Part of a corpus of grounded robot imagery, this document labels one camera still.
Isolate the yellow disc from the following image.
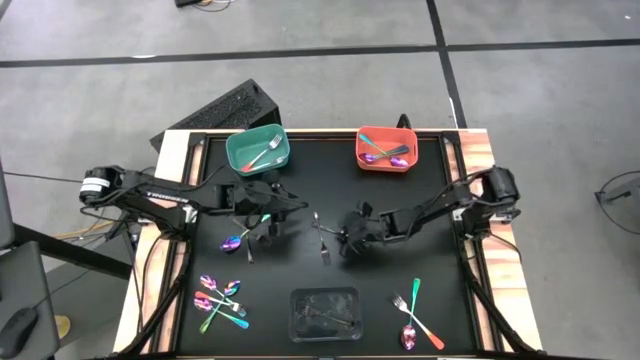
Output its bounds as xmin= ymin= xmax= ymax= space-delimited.
xmin=53 ymin=314 xmax=72 ymax=341

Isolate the black floor beam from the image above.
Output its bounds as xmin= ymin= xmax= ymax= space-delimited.
xmin=12 ymin=223 xmax=134 ymax=280

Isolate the orange plastic bin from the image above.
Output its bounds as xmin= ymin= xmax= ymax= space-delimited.
xmin=355 ymin=125 xmax=420 ymax=174

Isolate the black perforated box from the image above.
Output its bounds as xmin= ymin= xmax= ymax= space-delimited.
xmin=149 ymin=78 xmax=283 ymax=154

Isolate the clear plastic bin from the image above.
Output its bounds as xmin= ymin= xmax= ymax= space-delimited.
xmin=288 ymin=285 xmax=363 ymax=344

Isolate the iridescent rainbow fork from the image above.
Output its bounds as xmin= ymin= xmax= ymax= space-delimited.
xmin=248 ymin=154 xmax=289 ymax=174
xmin=240 ymin=132 xmax=285 ymax=174
xmin=194 ymin=290 xmax=248 ymax=318
xmin=390 ymin=292 xmax=446 ymax=352

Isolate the gray stand base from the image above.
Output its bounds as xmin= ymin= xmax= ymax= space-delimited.
xmin=594 ymin=169 xmax=640 ymax=236

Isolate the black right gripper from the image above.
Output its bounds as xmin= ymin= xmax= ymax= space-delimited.
xmin=323 ymin=201 xmax=387 ymax=260

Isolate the teal plastic bin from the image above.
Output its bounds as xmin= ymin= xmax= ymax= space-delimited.
xmin=225 ymin=123 xmax=292 ymax=178

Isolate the iridescent rainbow spoon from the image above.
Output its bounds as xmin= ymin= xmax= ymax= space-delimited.
xmin=358 ymin=132 xmax=410 ymax=169
xmin=199 ymin=273 xmax=236 ymax=306
xmin=358 ymin=144 xmax=410 ymax=165
xmin=399 ymin=277 xmax=423 ymax=352
xmin=198 ymin=279 xmax=242 ymax=335
xmin=193 ymin=297 xmax=251 ymax=331
xmin=219 ymin=213 xmax=272 ymax=254

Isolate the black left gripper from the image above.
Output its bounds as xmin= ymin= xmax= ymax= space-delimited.
xmin=232 ymin=175 xmax=294 ymax=247

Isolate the black computer mouse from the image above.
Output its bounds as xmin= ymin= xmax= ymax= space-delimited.
xmin=0 ymin=306 xmax=40 ymax=359

